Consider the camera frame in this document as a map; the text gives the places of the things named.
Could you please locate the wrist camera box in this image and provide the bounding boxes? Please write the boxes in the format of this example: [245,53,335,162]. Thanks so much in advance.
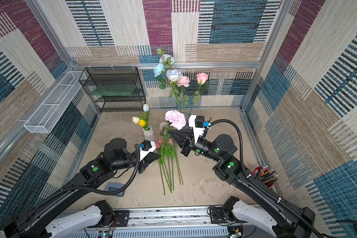
[139,140,156,161]
[188,115,211,143]

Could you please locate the yellow tulip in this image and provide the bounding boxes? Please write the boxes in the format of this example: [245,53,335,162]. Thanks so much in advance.
[138,120,146,127]

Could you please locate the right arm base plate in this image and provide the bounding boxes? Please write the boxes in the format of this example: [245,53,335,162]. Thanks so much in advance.
[206,206,246,226]

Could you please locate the pink carnation stem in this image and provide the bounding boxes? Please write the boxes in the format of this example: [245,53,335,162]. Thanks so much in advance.
[162,110,186,141]

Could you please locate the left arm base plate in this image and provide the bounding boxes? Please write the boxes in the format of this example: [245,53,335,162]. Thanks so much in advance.
[111,210,130,229]

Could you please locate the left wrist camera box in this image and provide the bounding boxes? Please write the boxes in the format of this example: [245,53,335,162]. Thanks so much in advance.
[139,140,156,161]

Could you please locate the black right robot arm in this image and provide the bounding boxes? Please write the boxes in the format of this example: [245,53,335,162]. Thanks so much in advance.
[169,129,323,238]

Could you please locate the blue grey small device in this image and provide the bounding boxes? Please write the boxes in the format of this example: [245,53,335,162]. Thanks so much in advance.
[104,182,125,197]

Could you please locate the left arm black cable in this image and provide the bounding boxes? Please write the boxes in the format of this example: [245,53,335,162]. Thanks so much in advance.
[32,144,141,209]

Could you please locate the red pencil cup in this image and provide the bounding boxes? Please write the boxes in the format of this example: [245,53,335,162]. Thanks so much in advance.
[252,166,278,188]

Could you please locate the rose bouquet with leaves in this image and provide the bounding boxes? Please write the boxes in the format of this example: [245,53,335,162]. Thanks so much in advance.
[153,48,209,112]

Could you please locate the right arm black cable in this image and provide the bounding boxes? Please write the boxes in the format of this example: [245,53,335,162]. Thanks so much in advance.
[208,118,325,238]

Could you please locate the aluminium front rail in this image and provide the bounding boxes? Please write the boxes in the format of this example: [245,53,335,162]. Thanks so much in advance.
[62,206,273,238]

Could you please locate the white mesh wall basket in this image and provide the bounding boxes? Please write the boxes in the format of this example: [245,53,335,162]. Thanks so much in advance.
[24,70,82,134]

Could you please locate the green pad on shelf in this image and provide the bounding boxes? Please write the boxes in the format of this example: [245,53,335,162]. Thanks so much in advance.
[89,86,136,96]

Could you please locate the pink tulip picked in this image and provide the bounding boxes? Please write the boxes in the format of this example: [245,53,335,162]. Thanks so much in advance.
[161,143,173,193]
[156,137,173,194]
[155,141,166,195]

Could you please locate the magenta rose stem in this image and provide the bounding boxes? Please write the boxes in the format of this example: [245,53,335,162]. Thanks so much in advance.
[175,148,184,185]

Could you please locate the black mesh shelf rack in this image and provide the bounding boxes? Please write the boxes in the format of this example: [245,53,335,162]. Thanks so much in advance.
[79,66,146,113]

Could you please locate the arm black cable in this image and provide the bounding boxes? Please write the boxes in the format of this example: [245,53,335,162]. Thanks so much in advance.
[32,144,141,209]
[208,118,325,238]

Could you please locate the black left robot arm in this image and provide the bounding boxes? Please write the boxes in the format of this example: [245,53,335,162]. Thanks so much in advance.
[2,138,161,238]

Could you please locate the pale white tulip back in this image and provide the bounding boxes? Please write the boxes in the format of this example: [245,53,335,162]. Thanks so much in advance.
[143,104,150,126]

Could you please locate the white ribbed vase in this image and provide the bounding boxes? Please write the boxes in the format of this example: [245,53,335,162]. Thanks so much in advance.
[143,126,155,142]

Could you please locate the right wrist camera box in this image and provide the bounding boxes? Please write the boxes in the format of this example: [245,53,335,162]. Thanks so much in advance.
[188,115,211,143]

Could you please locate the purple glass vase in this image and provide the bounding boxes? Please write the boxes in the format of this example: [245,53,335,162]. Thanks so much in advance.
[181,112,191,121]

